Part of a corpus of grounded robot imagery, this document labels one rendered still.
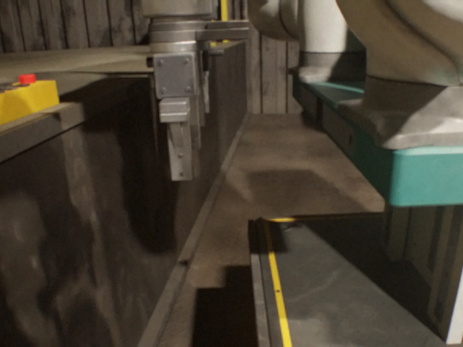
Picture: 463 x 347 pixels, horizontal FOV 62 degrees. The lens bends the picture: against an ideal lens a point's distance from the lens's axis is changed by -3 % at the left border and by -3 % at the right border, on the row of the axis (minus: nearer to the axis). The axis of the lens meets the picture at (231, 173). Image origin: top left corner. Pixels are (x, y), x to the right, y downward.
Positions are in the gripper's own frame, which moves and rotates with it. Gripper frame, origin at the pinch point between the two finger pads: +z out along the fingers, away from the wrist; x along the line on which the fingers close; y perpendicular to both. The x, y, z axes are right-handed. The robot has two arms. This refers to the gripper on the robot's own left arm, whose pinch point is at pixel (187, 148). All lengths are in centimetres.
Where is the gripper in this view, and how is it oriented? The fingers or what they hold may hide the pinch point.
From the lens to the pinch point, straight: 56.2
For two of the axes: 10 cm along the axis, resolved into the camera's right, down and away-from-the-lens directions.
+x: 0.0, 3.5, -9.4
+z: 0.4, 9.4, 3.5
